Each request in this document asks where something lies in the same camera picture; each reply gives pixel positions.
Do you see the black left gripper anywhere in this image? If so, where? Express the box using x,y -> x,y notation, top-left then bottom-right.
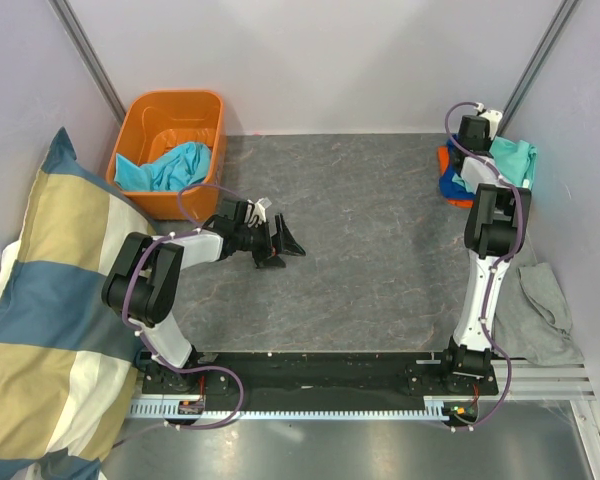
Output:
235,214 -> 305,269

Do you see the mint green t shirt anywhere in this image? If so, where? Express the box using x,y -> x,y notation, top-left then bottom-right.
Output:
490,136 -> 538,189

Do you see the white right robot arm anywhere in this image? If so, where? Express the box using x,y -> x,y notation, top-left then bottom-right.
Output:
437,102 -> 531,394

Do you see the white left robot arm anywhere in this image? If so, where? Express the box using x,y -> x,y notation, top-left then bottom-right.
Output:
101,198 -> 306,393

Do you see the folded orange t shirt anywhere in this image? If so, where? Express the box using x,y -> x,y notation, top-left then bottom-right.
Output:
437,144 -> 476,208

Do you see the folded blue t shirt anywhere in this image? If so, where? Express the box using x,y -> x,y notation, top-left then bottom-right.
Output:
439,139 -> 476,202

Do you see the light blue t shirt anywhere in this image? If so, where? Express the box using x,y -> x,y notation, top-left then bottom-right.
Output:
114,142 -> 212,192

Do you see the orange plastic basket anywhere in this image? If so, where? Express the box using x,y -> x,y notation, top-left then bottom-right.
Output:
105,90 -> 227,222

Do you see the grey cloth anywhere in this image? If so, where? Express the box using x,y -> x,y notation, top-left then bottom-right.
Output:
494,245 -> 584,367

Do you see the striped blue beige pillow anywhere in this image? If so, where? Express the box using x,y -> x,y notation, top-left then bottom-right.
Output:
0,129 -> 155,479

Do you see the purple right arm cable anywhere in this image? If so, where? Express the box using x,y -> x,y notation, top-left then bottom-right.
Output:
444,101 -> 527,434

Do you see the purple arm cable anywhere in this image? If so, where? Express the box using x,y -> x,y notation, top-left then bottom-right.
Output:
111,183 -> 245,449
444,101 -> 527,434

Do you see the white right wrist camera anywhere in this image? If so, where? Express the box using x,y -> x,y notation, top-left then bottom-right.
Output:
474,103 -> 503,140

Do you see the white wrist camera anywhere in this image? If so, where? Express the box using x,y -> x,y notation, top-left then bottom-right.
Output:
474,103 -> 503,140
244,197 -> 271,228

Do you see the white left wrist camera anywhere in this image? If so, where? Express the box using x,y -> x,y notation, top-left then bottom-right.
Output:
244,197 -> 271,228

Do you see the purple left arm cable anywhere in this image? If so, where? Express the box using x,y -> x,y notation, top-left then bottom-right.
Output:
111,183 -> 245,449

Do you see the right aluminium corner post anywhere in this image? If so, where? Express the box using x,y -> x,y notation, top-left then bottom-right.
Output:
498,0 -> 581,135

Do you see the aluminium corner post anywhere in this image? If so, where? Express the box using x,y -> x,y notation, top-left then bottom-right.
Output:
498,0 -> 581,135
48,0 -> 126,124

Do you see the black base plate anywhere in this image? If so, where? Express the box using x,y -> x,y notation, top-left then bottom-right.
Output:
142,352 -> 498,410

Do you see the white slotted cable duct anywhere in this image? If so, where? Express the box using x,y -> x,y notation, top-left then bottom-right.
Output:
128,395 -> 481,421

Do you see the left aluminium corner post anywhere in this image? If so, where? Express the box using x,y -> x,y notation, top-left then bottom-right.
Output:
48,0 -> 126,124

